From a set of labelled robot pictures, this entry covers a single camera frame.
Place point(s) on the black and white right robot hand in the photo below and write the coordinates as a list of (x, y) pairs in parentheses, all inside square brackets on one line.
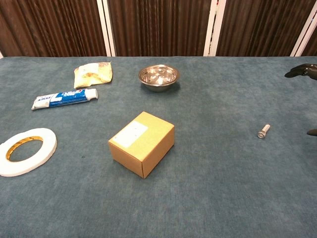
[(303, 70)]

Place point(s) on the small metal bolt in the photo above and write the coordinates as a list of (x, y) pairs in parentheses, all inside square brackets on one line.
[(263, 131)]

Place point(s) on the stainless steel bowl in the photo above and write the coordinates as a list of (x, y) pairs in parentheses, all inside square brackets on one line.
[(158, 77)]

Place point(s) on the blue felt table cloth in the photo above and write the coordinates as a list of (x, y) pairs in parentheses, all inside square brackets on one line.
[(198, 186)]

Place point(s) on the brown cardboard box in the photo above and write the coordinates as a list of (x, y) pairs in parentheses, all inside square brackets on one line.
[(141, 146)]

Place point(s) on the yellow snack packet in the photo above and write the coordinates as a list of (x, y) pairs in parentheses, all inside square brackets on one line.
[(92, 74)]

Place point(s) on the blue and white toothpaste tube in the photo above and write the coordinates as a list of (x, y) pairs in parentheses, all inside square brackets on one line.
[(64, 98)]

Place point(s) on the white double-sided tape roll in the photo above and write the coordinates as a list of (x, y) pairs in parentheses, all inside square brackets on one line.
[(48, 145)]

